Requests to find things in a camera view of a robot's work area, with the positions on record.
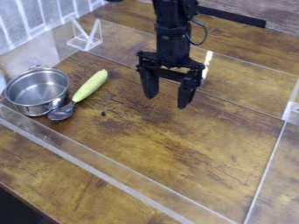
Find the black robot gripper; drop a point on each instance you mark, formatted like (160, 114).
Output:
(169, 63)

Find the green handled metal spoon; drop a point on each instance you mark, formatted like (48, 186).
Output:
(85, 90)

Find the clear acrylic triangle stand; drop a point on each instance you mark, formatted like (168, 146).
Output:
(84, 41)

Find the black strip on table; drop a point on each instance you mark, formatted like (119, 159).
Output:
(232, 17)

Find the small stainless steel pot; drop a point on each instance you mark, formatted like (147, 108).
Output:
(37, 91)

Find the clear acrylic front barrier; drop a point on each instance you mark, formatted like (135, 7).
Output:
(177, 206)

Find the clear acrylic barrier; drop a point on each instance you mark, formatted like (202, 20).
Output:
(275, 204)
(177, 206)

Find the clear acrylic right barrier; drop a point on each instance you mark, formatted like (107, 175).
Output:
(275, 204)

